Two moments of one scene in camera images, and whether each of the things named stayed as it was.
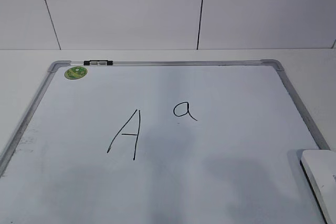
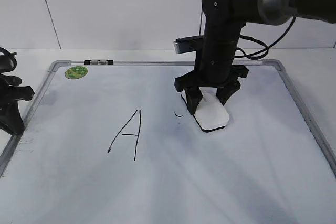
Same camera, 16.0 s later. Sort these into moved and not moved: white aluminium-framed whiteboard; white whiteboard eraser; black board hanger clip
Moved: white whiteboard eraser
Not moved: black board hanger clip; white aluminium-framed whiteboard
